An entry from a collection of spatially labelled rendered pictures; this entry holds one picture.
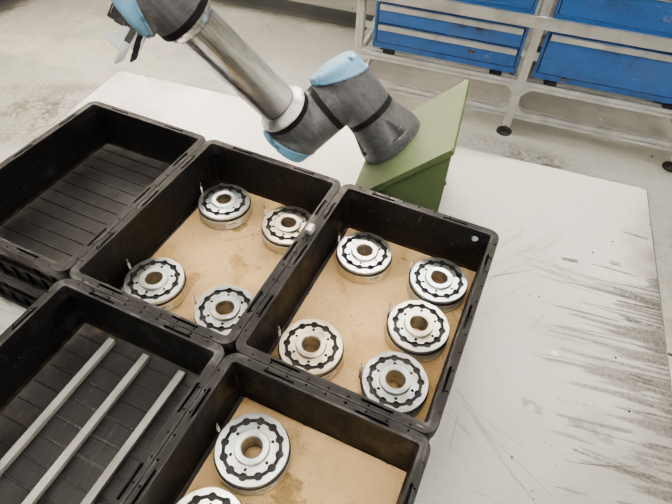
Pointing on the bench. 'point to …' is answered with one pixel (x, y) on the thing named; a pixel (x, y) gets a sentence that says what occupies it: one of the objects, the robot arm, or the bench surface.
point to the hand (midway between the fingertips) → (125, 64)
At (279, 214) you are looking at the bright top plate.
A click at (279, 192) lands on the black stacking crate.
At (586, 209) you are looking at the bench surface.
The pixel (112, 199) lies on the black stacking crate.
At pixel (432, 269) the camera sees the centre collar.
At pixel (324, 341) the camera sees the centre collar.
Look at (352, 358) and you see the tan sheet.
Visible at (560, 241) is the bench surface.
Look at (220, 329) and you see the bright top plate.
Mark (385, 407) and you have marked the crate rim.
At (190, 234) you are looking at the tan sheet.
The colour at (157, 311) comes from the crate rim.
